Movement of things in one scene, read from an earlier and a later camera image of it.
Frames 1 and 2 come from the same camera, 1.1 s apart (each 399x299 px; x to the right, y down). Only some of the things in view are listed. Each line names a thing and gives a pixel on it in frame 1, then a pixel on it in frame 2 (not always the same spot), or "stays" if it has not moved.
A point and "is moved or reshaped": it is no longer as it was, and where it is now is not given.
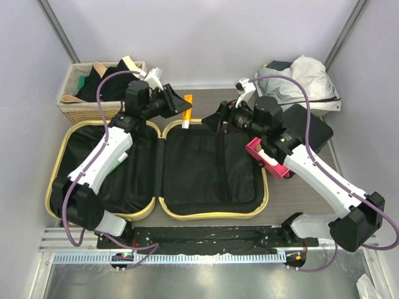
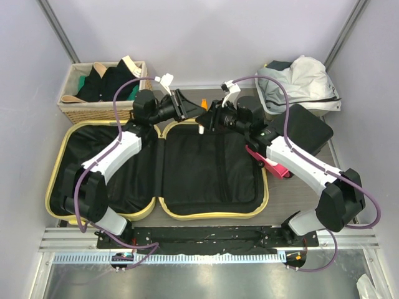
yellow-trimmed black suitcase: [189, 170] stays
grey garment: [310, 73] stays
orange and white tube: [186, 114] is moved or reshaped
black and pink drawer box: [294, 119] stays
